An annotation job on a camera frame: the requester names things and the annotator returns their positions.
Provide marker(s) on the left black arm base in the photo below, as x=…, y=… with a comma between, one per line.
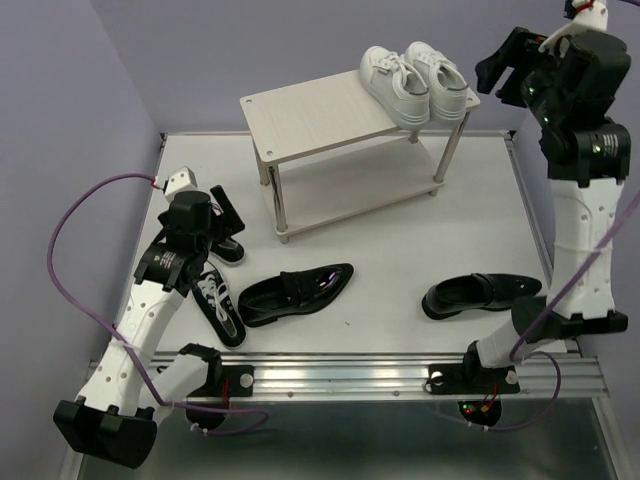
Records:
x=233, y=381

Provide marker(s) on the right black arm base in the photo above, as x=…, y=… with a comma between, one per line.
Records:
x=478, y=389

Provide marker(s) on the white two-tier shoe shelf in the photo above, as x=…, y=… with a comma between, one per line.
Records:
x=326, y=151

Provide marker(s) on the black canvas sneaker far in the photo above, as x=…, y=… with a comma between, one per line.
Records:
x=228, y=251

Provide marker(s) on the white sneaker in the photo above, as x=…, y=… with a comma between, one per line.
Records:
x=447, y=86
x=397, y=86

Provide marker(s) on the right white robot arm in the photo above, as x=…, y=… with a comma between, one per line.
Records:
x=587, y=170

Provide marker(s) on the aluminium mounting rail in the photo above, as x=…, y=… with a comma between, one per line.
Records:
x=280, y=378

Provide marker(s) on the black canvas sneaker near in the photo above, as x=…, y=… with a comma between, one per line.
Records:
x=212, y=296

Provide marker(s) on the black loafer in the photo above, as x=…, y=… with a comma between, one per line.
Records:
x=494, y=292
x=293, y=293

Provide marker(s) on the black canvas sneaker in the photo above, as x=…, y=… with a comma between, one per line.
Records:
x=228, y=251
x=212, y=296

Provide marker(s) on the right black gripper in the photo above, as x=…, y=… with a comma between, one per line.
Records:
x=520, y=47

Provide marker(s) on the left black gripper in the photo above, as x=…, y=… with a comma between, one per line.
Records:
x=231, y=221

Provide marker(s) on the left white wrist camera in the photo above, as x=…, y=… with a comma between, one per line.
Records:
x=181, y=180

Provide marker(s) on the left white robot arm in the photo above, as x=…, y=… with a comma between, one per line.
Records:
x=116, y=415

